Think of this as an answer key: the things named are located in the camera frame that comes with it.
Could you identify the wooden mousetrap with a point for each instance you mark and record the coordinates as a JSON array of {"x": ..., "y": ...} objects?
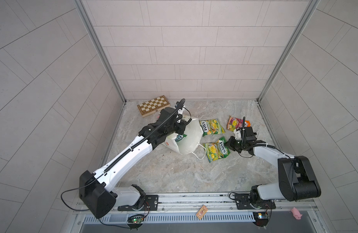
[{"x": 201, "y": 212}]

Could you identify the green yellow Fox's candy bag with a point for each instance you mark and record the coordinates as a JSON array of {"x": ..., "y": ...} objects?
[{"x": 211, "y": 127}]

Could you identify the wooden chessboard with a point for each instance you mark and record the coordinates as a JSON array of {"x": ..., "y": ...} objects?
[{"x": 152, "y": 106}]

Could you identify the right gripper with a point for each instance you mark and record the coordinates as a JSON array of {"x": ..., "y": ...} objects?
[{"x": 230, "y": 142}]

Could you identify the right circuit board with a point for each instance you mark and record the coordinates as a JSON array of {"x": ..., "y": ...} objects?
[{"x": 261, "y": 219}]

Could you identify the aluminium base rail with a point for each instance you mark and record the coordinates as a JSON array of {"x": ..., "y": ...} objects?
[{"x": 215, "y": 202}]

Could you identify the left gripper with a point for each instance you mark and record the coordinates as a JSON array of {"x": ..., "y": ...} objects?
[{"x": 180, "y": 124}]

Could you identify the orange Fox's candy bag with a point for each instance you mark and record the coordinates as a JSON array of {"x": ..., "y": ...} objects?
[{"x": 236, "y": 123}]

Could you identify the pink pig toy on rail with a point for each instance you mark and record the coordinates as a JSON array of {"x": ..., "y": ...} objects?
[{"x": 296, "y": 213}]

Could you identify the green snack packs in bag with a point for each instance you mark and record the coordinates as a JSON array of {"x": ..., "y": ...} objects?
[{"x": 180, "y": 137}]

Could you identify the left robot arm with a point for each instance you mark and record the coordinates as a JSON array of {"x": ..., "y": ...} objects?
[{"x": 97, "y": 189}]

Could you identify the white paper bag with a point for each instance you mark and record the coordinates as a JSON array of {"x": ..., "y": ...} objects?
[{"x": 190, "y": 143}]

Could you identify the circuit board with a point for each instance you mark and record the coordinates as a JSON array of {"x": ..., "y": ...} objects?
[
  {"x": 261, "y": 219},
  {"x": 135, "y": 221}
]

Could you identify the left circuit board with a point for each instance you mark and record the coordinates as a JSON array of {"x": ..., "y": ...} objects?
[{"x": 135, "y": 221}]

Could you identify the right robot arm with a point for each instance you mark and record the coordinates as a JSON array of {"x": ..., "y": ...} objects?
[{"x": 296, "y": 177}]

